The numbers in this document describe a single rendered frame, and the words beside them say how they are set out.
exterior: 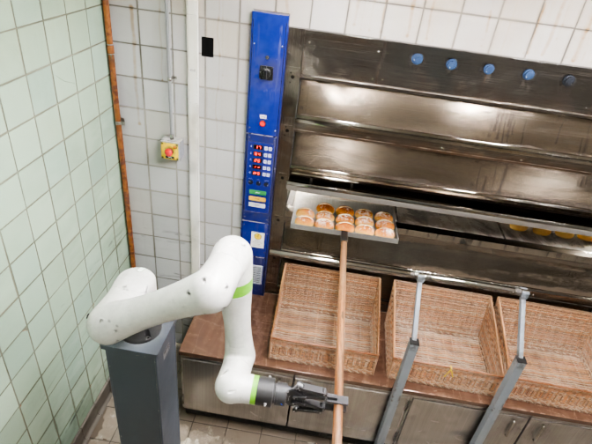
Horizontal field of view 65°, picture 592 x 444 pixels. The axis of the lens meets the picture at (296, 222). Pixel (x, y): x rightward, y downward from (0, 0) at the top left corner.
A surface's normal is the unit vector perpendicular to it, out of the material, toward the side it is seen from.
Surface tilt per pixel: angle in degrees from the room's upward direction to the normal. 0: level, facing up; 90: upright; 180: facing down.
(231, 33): 90
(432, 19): 90
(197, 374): 90
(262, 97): 90
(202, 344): 0
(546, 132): 70
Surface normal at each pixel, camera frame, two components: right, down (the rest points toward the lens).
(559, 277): -0.08, 0.21
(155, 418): -0.13, 0.53
